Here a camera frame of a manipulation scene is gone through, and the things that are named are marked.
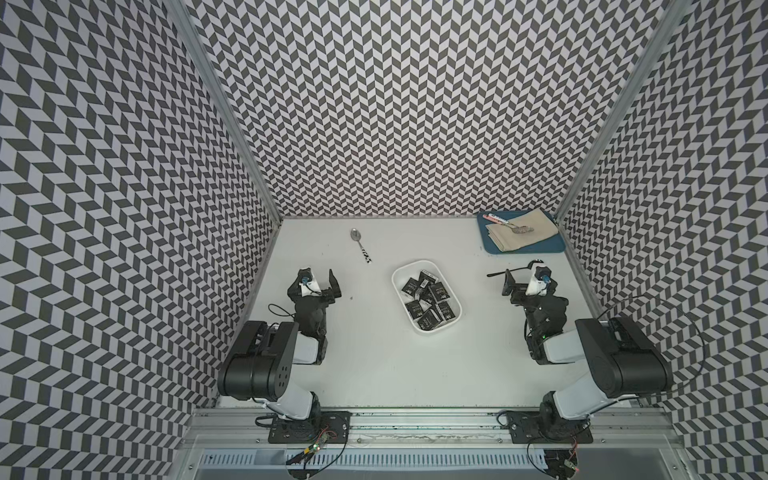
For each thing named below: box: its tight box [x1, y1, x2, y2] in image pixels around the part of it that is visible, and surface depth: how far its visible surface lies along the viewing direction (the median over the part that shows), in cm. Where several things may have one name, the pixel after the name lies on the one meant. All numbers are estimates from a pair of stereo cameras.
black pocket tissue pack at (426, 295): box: [419, 287, 436, 305], surface depth 96 cm
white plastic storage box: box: [391, 260, 428, 333], surface depth 96 cm
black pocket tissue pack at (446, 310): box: [437, 301, 456, 321], surface depth 93 cm
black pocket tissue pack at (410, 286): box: [401, 277, 420, 296], surface depth 98 cm
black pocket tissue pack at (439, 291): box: [429, 282, 450, 302], surface depth 95 cm
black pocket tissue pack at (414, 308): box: [405, 300, 424, 320], surface depth 93 cm
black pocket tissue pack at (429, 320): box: [417, 309, 441, 331], surface depth 90 cm
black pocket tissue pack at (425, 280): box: [418, 271, 437, 288], surface depth 98 cm
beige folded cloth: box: [485, 208, 559, 252], surface depth 115 cm
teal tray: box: [477, 210, 566, 254], surface depth 110 cm
